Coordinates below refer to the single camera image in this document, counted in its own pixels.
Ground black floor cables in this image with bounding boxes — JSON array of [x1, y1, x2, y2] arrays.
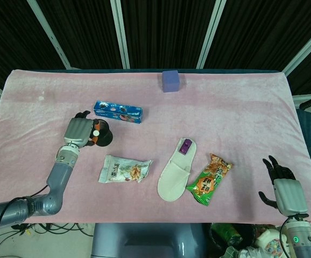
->
[[10, 223, 94, 238]]

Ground green orange snack bag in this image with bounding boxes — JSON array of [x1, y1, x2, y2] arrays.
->
[[186, 153, 234, 207]]

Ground grey-blue robot torso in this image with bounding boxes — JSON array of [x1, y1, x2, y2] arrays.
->
[[90, 223, 213, 258]]

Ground pink plush table cloth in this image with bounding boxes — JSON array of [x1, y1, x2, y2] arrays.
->
[[0, 69, 311, 224]]

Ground blue cookie box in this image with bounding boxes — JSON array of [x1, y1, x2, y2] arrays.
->
[[93, 100, 143, 125]]

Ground small purple block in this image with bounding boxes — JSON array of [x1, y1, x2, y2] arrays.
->
[[179, 139, 192, 156]]

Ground green packaging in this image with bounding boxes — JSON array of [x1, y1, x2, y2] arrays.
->
[[211, 223, 243, 248]]

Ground black orange suction tool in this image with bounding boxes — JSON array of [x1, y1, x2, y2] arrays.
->
[[89, 120, 115, 148]]

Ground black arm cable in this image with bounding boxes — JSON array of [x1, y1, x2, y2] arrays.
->
[[0, 146, 65, 258]]

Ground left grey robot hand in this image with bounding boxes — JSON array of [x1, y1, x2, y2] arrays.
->
[[63, 110, 102, 148]]

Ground white nut snack bag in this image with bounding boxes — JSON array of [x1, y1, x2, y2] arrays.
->
[[98, 155, 153, 184]]

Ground purple foam cube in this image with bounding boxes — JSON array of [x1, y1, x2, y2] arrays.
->
[[161, 70, 180, 94]]

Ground white cloth slipper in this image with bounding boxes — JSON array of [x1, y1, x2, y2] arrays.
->
[[157, 137, 198, 202]]

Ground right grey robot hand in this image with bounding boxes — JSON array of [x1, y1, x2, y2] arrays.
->
[[258, 155, 309, 220]]

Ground white toy with coloured dots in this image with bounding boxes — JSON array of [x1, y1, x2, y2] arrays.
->
[[254, 228, 288, 256]]

